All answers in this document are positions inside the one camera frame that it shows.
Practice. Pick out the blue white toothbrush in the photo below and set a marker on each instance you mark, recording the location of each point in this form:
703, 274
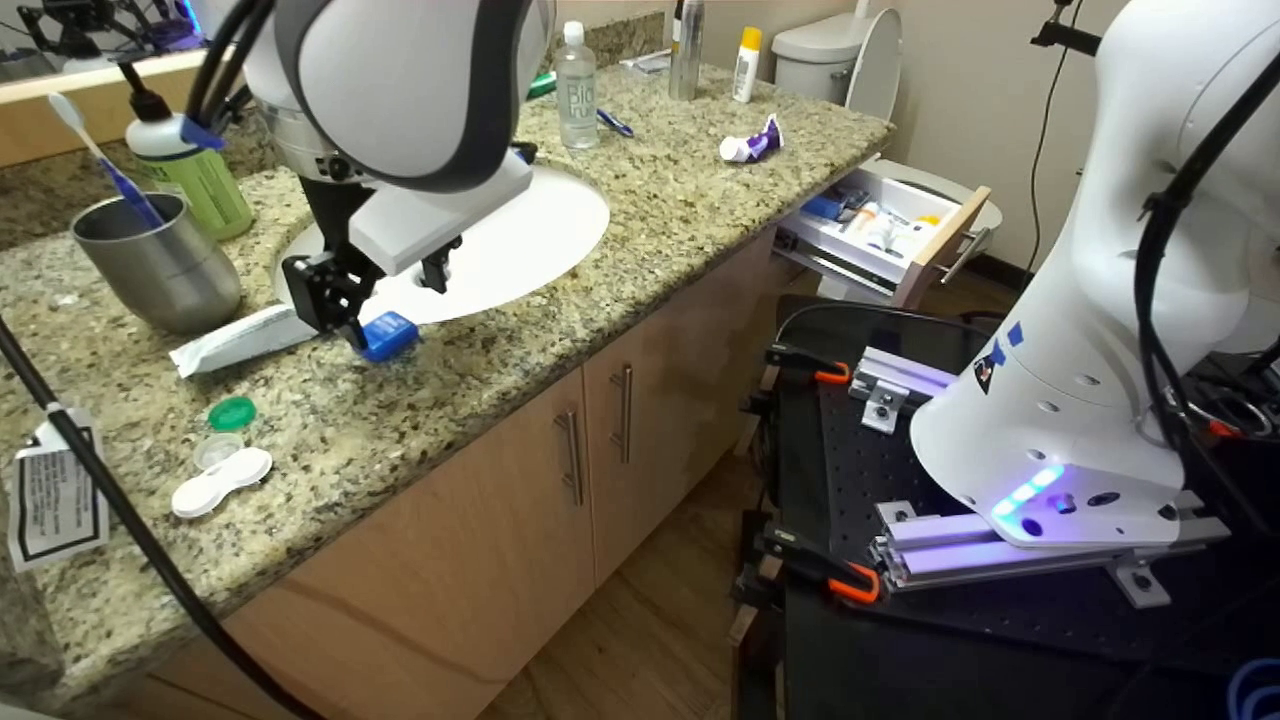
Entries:
112, 173

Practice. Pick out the grey metal cup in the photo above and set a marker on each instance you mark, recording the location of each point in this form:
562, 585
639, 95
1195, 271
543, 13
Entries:
172, 278

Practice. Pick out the open white drawer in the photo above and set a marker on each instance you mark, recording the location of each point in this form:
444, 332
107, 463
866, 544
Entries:
889, 232

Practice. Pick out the white contact lens case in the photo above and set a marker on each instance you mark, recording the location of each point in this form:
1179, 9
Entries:
215, 486

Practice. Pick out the white paper tag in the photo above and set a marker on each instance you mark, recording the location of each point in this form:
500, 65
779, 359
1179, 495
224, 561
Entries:
55, 506

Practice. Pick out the white toothpaste tube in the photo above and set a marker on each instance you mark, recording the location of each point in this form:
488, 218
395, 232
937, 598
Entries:
237, 343

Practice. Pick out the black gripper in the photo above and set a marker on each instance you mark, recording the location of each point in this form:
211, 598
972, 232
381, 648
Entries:
335, 286

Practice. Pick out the blue razor on counter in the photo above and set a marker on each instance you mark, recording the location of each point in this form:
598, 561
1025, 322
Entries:
614, 126

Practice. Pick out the wooden vanity cabinet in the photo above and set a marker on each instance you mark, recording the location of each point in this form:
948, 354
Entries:
436, 523

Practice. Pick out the white bottle yellow cap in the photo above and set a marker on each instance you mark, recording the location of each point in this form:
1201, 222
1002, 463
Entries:
747, 62

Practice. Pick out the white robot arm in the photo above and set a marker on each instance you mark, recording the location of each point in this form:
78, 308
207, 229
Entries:
1067, 428

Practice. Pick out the wood framed mirror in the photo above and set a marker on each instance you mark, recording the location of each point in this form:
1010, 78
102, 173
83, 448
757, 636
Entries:
86, 47

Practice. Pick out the white sink basin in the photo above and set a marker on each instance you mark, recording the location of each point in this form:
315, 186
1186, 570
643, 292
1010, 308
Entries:
500, 254

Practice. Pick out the purple toothpaste tube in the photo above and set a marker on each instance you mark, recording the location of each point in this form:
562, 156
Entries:
750, 149

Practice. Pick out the green soap dispenser bottle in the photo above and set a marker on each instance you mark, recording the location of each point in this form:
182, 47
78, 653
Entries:
185, 161

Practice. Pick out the clear plastic bottle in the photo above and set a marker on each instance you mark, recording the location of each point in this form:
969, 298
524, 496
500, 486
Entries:
579, 88

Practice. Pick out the green round cap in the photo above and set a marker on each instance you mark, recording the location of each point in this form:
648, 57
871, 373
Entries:
230, 415

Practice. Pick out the white toilet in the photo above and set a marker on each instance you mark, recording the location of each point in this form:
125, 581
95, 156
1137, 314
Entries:
849, 57

